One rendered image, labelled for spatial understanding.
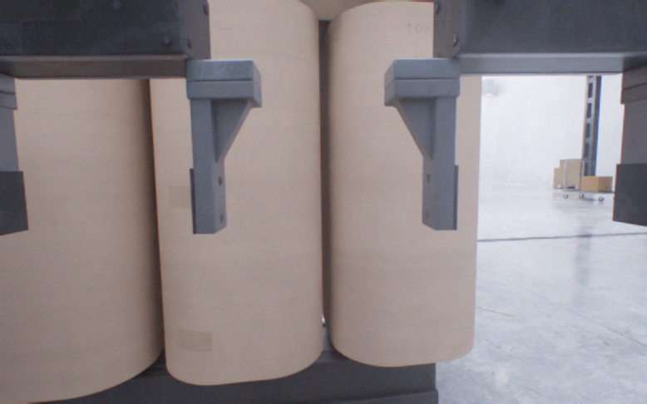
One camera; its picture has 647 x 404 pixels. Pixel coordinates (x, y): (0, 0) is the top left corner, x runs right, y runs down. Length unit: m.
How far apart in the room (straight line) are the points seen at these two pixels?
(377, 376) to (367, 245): 0.44
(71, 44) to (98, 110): 0.64
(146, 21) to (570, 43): 0.23
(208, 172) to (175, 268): 0.64
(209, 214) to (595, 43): 0.24
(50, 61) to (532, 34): 0.27
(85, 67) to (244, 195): 0.54
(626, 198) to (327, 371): 0.89
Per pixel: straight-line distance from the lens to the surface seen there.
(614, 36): 0.26
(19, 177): 0.30
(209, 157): 0.21
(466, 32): 0.22
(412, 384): 1.15
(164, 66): 0.24
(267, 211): 0.75
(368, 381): 1.10
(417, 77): 0.21
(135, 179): 0.91
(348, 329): 0.92
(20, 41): 0.26
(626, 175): 0.30
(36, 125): 0.89
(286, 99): 0.78
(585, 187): 9.25
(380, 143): 0.80
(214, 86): 0.21
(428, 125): 0.22
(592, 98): 13.62
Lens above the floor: 0.69
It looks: 5 degrees down
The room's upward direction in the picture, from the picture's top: 1 degrees counter-clockwise
